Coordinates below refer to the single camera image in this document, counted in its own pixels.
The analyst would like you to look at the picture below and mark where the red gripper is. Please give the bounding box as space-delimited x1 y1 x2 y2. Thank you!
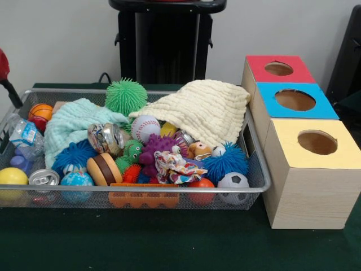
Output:
0 47 23 109

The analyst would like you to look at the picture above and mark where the orange basketball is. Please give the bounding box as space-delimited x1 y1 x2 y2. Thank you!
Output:
28 103 54 121

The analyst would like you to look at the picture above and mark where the crushed clear plastic bottle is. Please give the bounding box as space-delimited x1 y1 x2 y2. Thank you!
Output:
7 114 46 160

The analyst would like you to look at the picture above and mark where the green puffer ball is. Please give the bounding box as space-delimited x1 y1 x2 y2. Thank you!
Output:
104 77 148 117

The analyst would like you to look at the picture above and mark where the wooden box with three holes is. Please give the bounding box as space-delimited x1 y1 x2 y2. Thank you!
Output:
241 55 354 230

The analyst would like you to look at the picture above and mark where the mint green cloth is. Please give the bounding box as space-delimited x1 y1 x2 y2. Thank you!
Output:
43 98 130 169

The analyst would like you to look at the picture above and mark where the crushed drink can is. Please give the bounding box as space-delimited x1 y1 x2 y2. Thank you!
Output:
87 123 125 155

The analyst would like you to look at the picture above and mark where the toy hamburger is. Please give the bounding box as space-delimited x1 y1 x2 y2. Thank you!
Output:
86 152 124 186

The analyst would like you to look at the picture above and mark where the white baseball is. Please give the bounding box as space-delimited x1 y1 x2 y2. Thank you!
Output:
130 115 161 143

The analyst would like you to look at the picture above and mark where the purple spiky toy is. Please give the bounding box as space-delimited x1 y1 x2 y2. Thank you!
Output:
138 133 190 177

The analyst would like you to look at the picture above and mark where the cream waffle cloth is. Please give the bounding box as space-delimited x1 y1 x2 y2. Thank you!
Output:
129 79 252 149

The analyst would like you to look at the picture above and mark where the dark green table cloth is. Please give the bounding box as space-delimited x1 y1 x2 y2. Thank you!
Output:
333 89 361 121
0 82 361 271

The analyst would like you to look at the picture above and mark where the blue puffer ball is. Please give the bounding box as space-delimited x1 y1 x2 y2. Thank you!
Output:
201 141 250 186

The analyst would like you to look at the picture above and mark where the soccer ball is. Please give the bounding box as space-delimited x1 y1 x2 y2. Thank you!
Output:
217 172 251 206

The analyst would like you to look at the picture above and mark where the black chair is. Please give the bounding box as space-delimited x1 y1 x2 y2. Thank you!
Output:
325 5 361 98

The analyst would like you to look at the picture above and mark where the silver wire mesh bin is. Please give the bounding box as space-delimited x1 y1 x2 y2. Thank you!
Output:
0 88 272 211

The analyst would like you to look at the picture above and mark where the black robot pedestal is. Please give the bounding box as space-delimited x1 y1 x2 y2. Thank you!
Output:
108 0 228 85

